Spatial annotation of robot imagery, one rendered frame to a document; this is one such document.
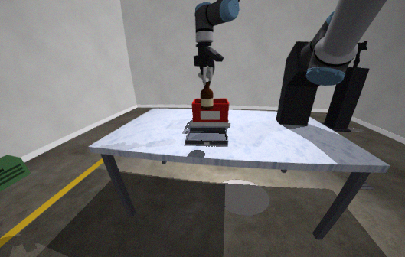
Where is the red crate with dividers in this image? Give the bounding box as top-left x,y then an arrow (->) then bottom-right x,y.
192,99 -> 229,122

